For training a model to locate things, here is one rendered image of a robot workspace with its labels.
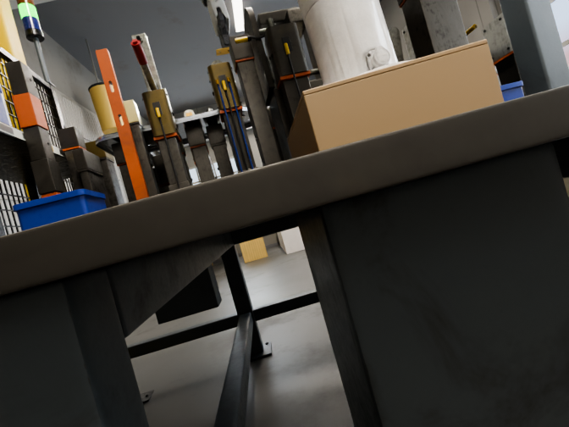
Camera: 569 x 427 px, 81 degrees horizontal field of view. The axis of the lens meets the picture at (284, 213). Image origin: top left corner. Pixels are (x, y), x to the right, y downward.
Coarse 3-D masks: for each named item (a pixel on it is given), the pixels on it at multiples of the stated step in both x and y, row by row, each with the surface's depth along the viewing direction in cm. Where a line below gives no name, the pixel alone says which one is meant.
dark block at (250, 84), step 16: (240, 48) 83; (240, 64) 83; (240, 80) 85; (256, 80) 83; (256, 96) 83; (256, 112) 83; (256, 128) 83; (272, 128) 84; (272, 144) 83; (272, 160) 83
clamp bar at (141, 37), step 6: (132, 36) 87; (138, 36) 85; (144, 36) 87; (144, 42) 87; (144, 48) 87; (150, 48) 89; (150, 54) 88; (150, 60) 88; (150, 66) 88; (156, 72) 89; (144, 78) 88; (156, 78) 89; (156, 84) 89; (150, 90) 89
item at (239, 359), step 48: (240, 240) 172; (48, 288) 27; (96, 288) 32; (144, 288) 43; (192, 288) 141; (240, 288) 172; (0, 336) 27; (48, 336) 27; (96, 336) 30; (192, 336) 170; (240, 336) 136; (0, 384) 27; (48, 384) 27; (96, 384) 28; (240, 384) 96
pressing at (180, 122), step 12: (180, 120) 94; (192, 120) 98; (204, 120) 101; (216, 120) 104; (144, 132) 97; (180, 132) 106; (204, 132) 113; (96, 144) 93; (108, 144) 99; (156, 144) 111
